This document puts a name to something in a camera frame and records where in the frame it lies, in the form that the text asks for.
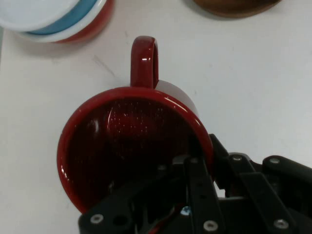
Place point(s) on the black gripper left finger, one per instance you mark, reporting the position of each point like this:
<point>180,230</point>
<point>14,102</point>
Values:
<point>200,195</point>

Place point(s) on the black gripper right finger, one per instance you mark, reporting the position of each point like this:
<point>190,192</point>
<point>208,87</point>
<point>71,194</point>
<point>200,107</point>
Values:
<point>256,190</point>

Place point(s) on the red enamel mug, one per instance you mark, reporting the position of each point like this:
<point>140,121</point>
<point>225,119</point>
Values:
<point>143,63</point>

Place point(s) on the brown wooden mug tree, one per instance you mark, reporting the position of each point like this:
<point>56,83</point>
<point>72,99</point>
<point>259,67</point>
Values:
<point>234,7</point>

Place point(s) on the stack of bowls and plates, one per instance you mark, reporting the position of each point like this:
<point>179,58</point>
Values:
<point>97,23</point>

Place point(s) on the blue bowl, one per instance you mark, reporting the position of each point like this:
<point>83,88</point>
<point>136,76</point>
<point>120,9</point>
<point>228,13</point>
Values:
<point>73,19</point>

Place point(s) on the white bowl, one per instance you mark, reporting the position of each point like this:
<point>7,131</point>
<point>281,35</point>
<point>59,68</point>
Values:
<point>31,12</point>

